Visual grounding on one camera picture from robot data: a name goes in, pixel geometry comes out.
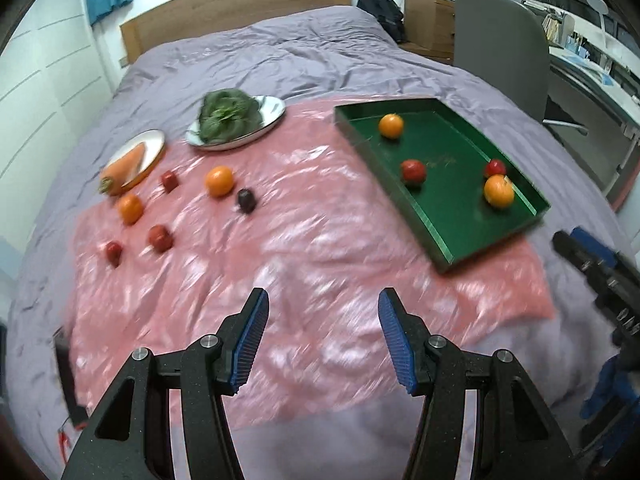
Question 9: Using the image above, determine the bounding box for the wooden headboard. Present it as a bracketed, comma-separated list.
[120, 0, 352, 64]

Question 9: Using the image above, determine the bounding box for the green leafy vegetable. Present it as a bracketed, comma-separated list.
[198, 89, 262, 144]

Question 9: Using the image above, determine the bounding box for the white striped plate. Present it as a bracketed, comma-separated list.
[183, 96, 286, 152]

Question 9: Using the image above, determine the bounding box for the small red tomato back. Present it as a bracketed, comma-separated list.
[160, 170, 180, 194]

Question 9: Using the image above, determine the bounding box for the black backpack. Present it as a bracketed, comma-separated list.
[356, 0, 407, 44]

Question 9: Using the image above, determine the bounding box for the large red apple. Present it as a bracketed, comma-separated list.
[400, 159, 426, 186]

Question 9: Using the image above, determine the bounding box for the wooden nightstand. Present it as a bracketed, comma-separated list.
[400, 0, 456, 65]

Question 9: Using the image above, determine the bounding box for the pink plastic sheet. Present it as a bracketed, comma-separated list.
[66, 99, 555, 428]

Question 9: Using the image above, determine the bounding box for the grey office chair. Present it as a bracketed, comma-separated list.
[454, 0, 588, 136]

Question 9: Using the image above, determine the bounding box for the orange rimmed white plate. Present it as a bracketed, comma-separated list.
[98, 129, 166, 196]

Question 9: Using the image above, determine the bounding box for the orange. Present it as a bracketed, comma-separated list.
[117, 193, 144, 226]
[205, 166, 234, 198]
[483, 174, 515, 209]
[378, 114, 405, 140]

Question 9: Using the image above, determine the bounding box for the white desk lamp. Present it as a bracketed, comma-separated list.
[586, 0, 613, 72]

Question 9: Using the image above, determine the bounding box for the white wardrobe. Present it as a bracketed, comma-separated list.
[1, 0, 112, 252]

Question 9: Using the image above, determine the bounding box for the dark purple plum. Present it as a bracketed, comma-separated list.
[236, 188, 257, 214]

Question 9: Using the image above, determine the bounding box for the green rectangular tray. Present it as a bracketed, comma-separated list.
[334, 98, 550, 273]

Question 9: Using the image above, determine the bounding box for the white desk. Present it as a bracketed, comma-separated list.
[523, 0, 639, 210]

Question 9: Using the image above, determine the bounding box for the orange carrot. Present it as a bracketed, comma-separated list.
[99, 143, 145, 196]

